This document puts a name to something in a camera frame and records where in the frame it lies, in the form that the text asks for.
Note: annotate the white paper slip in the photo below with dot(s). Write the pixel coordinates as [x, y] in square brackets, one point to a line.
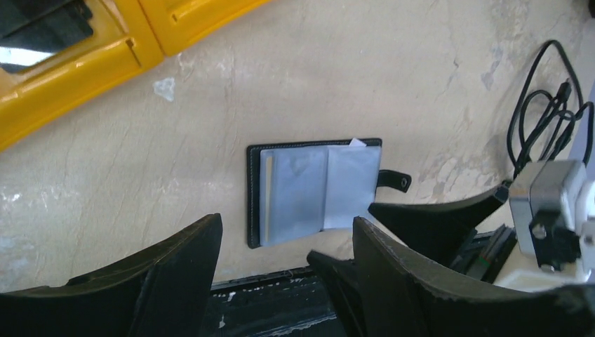
[355, 142]

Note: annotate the yellow plastic bin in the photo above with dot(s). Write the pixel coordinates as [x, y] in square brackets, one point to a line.
[129, 38]

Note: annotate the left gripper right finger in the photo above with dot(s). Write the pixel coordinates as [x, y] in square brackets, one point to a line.
[406, 294]

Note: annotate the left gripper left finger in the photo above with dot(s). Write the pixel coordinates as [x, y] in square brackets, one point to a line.
[162, 290]

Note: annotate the black wallet in bin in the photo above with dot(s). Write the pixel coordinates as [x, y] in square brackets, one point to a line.
[34, 31]

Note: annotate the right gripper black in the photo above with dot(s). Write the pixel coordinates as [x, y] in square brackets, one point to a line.
[446, 233]

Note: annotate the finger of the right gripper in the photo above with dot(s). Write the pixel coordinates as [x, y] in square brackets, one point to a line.
[339, 278]

